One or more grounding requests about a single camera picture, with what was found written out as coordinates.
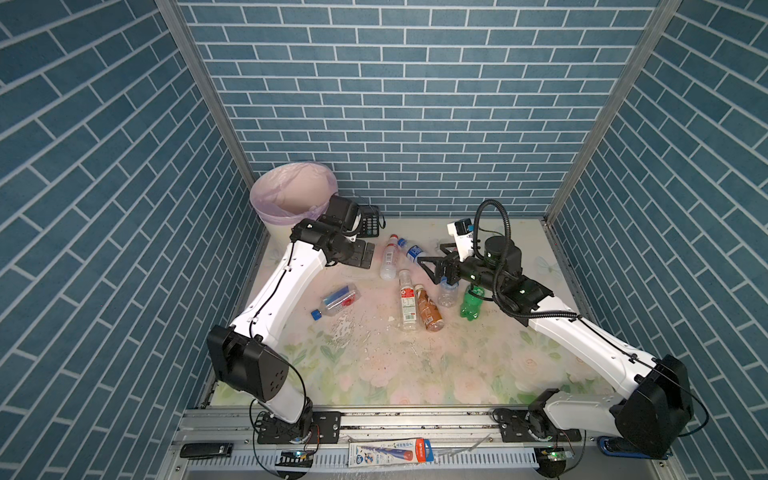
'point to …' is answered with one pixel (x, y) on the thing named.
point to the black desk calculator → (370, 221)
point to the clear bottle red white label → (408, 306)
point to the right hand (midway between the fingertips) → (427, 250)
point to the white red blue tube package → (379, 453)
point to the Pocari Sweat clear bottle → (447, 294)
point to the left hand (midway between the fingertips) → (355, 252)
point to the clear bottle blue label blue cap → (412, 252)
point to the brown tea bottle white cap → (429, 310)
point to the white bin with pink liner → (284, 195)
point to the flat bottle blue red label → (338, 301)
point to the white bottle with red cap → (388, 269)
